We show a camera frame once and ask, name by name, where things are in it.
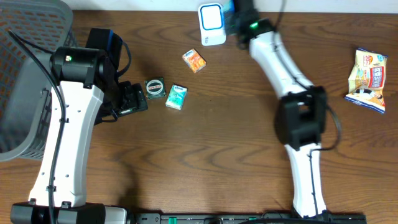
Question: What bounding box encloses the mint green wipes pack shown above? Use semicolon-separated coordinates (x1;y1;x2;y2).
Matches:
223;0;236;35

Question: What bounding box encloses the white barcode scanner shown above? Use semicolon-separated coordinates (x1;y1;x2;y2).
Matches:
197;2;226;46

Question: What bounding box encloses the yellow snack chip bag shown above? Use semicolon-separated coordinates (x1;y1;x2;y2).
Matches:
345;48;388;114

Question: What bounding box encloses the dark green round-label box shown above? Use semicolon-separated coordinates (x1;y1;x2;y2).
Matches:
145;77;166;100

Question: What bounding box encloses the grey plastic mesh basket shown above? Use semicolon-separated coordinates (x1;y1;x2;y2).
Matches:
1;0;78;161

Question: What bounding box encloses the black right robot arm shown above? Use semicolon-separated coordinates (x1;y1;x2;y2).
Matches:
226;0;326;218

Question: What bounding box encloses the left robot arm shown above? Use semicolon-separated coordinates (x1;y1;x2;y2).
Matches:
10;28;148;223

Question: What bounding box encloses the teal tissue pack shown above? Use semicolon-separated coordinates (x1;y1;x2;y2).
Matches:
165;84;188;110

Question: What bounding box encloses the orange tissue pack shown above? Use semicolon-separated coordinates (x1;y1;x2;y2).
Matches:
182;49;206;73

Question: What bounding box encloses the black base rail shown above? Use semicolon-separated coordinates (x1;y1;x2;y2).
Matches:
126;212;367;224

